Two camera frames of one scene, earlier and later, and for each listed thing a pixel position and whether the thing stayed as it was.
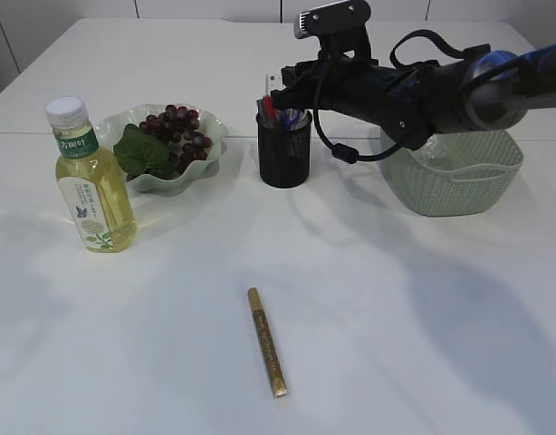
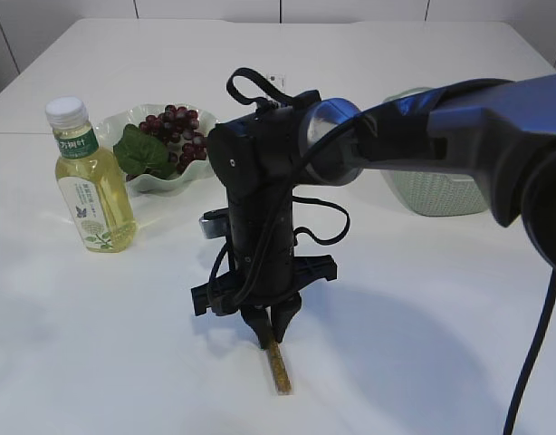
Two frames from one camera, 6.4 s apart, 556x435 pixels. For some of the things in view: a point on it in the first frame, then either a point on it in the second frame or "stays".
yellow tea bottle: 91,181 stays
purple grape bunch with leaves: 164,142 stays
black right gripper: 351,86 → 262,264
